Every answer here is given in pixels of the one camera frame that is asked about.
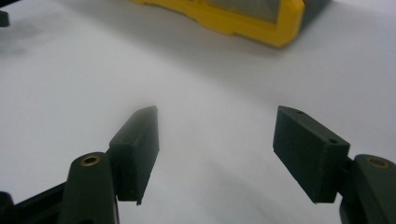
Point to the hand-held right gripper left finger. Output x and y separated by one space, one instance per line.
137 155

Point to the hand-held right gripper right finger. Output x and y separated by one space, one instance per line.
308 152

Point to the yellow and black parts organizer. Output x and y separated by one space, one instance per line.
249 29

